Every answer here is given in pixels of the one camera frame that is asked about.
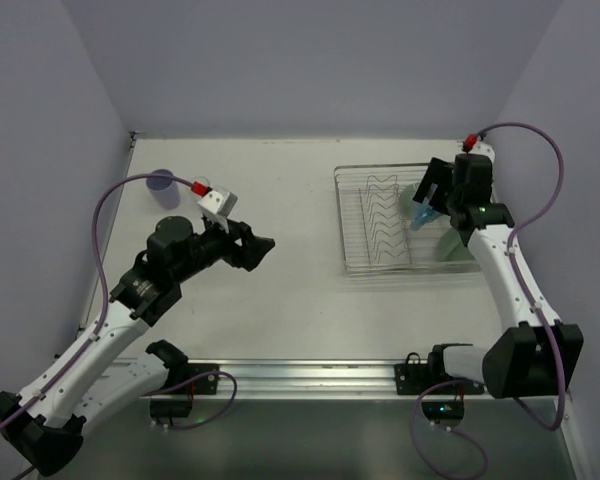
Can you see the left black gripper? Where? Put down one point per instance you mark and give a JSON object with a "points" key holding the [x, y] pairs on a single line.
{"points": [[238, 245]]}

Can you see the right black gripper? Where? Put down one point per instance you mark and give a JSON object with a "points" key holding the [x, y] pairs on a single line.
{"points": [[439, 175]]}

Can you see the blue cup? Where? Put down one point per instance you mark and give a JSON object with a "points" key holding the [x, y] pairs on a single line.
{"points": [[422, 214]]}

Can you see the large green cup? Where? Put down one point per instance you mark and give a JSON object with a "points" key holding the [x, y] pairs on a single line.
{"points": [[451, 249]]}

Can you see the clear plastic cup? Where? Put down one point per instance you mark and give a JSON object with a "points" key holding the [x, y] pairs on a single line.
{"points": [[200, 182]]}

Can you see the purple plastic cup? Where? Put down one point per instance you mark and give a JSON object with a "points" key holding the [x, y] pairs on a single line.
{"points": [[164, 188]]}

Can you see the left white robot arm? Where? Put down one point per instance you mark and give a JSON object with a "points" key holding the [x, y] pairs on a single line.
{"points": [[47, 420]]}

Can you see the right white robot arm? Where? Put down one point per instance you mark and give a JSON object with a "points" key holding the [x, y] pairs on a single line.
{"points": [[537, 353]]}

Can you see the small mint green cup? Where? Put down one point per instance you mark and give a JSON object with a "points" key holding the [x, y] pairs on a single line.
{"points": [[405, 201]]}

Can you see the left black controller box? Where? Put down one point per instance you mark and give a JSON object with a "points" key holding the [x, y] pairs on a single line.
{"points": [[165, 412]]}

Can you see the black controller box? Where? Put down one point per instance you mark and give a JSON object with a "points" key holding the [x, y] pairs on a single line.
{"points": [[165, 412], [447, 413]]}

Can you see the right black controller box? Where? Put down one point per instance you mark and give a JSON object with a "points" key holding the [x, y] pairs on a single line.
{"points": [[447, 413]]}

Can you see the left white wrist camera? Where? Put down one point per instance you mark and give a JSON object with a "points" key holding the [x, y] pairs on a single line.
{"points": [[216, 206]]}

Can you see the metal wire dish rack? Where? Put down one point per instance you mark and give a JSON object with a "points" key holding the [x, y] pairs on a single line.
{"points": [[376, 237]]}

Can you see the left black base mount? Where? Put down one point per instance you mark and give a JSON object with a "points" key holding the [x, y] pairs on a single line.
{"points": [[205, 385]]}

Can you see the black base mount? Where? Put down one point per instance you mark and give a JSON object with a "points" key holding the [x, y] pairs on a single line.
{"points": [[205, 385], [416, 374]]}

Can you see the aluminium mounting rail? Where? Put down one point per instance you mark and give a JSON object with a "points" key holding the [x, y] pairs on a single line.
{"points": [[321, 380]]}

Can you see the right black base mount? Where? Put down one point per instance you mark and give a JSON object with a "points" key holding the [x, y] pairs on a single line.
{"points": [[416, 374]]}

